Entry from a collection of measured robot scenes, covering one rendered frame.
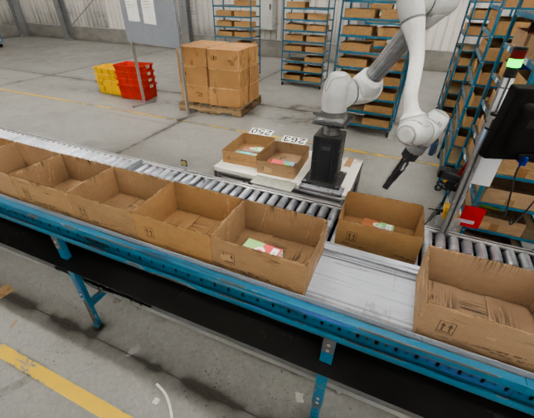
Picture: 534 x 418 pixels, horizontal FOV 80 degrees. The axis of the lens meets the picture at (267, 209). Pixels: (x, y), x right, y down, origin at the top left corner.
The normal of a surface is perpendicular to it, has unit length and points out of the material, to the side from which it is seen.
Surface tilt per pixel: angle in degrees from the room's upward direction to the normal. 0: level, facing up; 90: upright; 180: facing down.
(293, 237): 89
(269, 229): 89
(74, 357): 0
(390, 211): 89
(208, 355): 0
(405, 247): 91
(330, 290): 0
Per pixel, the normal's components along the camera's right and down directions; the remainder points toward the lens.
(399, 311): 0.01, -0.82
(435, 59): -0.40, 0.52
